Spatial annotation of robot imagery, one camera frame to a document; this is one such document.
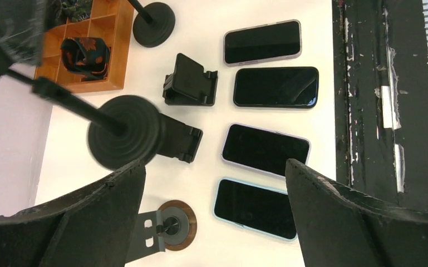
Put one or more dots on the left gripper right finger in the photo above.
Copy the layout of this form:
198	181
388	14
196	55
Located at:
340	226

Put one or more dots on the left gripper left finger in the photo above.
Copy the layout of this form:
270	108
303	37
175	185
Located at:
91	226

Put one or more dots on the light blue case phone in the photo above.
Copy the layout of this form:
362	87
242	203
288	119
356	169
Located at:
255	207

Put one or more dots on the wooden base phone stand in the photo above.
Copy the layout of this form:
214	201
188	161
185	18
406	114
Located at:
173	226

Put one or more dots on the black round stand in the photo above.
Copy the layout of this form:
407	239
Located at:
124	129
153	24

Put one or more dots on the lavender case phone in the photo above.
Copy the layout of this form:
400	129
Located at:
263	150

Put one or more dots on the black small phone stand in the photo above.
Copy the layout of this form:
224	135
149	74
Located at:
179	140

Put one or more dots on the black phone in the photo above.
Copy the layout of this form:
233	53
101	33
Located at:
276	87

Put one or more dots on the black wedge phone stand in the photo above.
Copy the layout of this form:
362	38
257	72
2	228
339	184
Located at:
190	84

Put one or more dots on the grey case phone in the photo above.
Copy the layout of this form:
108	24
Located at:
263	43

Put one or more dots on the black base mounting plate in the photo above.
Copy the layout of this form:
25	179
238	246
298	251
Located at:
380	58

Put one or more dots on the orange compartment tray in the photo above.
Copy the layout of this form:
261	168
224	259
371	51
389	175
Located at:
86	45

